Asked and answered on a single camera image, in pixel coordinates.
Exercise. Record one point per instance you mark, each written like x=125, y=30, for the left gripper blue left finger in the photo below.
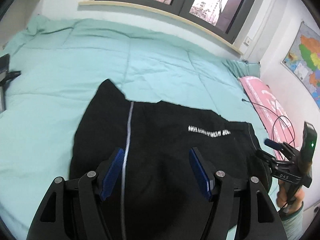
x=113, y=168

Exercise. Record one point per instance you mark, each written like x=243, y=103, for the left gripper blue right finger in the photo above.
x=202, y=173

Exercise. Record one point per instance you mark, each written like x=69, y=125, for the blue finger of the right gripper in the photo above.
x=267, y=158
x=272, y=144

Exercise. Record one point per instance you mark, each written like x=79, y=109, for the black hooded jacket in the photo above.
x=161, y=199

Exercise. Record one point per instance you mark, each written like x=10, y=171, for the pink pillow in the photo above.
x=274, y=118

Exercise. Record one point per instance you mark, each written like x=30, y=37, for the teal green bed quilt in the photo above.
x=63, y=62

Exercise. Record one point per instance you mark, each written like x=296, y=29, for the black phone tripod stand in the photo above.
x=6, y=77

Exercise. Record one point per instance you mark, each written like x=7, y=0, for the wooden window sill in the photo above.
x=164, y=22

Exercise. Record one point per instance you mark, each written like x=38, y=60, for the white bookshelf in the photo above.
x=16, y=18

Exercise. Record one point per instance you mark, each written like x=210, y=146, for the black tracker camera box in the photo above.
x=308, y=147

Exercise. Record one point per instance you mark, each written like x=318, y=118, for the colourful wall map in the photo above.
x=302, y=59

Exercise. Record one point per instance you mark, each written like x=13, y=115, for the white wall socket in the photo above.
x=247, y=41

